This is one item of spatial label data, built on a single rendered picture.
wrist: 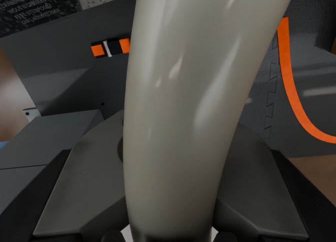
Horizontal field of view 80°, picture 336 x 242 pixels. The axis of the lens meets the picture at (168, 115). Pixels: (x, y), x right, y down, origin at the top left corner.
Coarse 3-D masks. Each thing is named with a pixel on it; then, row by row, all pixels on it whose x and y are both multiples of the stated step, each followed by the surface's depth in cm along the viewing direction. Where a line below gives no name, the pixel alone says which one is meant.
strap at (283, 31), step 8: (280, 24) 86; (280, 32) 87; (288, 32) 87; (280, 40) 89; (288, 40) 89; (280, 48) 91; (288, 48) 91; (280, 56) 93; (288, 56) 93; (280, 64) 95; (288, 64) 95; (288, 72) 97; (288, 80) 99; (288, 88) 101; (288, 96) 103; (296, 96) 103; (296, 104) 105; (296, 112) 108; (304, 112) 108; (304, 120) 110; (304, 128) 113; (312, 128) 113; (320, 136) 116; (328, 136) 116
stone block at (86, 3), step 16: (0, 0) 31; (16, 0) 31; (32, 0) 31; (48, 0) 32; (64, 0) 32; (80, 0) 32; (96, 0) 33; (112, 0) 33; (0, 16) 34; (16, 16) 34; (32, 16) 34; (48, 16) 35; (64, 16) 35; (0, 32) 37; (16, 32) 38
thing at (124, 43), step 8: (104, 40) 92; (112, 40) 91; (120, 40) 87; (128, 40) 86; (96, 48) 93; (104, 48) 93; (112, 48) 90; (120, 48) 90; (128, 48) 88; (96, 56) 95; (104, 56) 95
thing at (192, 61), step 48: (144, 0) 4; (192, 0) 3; (240, 0) 3; (288, 0) 4; (144, 48) 4; (192, 48) 3; (240, 48) 3; (144, 96) 4; (192, 96) 4; (240, 96) 4; (144, 144) 4; (192, 144) 4; (144, 192) 5; (192, 192) 5; (144, 240) 6; (192, 240) 6
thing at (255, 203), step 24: (240, 144) 9; (264, 144) 9; (240, 168) 8; (264, 168) 8; (240, 192) 7; (264, 192) 7; (288, 192) 7; (216, 216) 7; (240, 216) 6; (264, 216) 6; (288, 216) 6; (240, 240) 6
